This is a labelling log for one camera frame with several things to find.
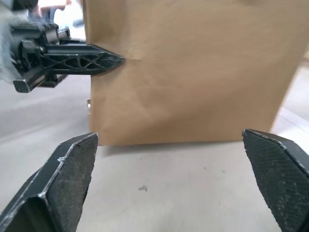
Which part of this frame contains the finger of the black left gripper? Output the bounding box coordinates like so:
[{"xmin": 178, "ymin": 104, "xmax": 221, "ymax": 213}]
[
  {"xmin": 42, "ymin": 43, "xmax": 126, "ymax": 76},
  {"xmin": 59, "ymin": 38, "xmax": 87, "ymax": 46}
]

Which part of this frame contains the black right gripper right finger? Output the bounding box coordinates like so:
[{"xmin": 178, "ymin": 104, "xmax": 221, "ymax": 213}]
[{"xmin": 242, "ymin": 128, "xmax": 309, "ymax": 232}]

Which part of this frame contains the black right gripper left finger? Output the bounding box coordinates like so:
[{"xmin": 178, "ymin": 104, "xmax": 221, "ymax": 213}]
[{"xmin": 0, "ymin": 131, "xmax": 99, "ymax": 232}]

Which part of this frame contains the brown paper bag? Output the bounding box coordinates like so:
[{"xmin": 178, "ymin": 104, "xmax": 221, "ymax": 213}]
[{"xmin": 82, "ymin": 0, "xmax": 309, "ymax": 147}]

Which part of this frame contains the person in light clothing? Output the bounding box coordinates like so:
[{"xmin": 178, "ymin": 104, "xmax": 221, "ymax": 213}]
[{"xmin": 36, "ymin": 0, "xmax": 84, "ymax": 28}]

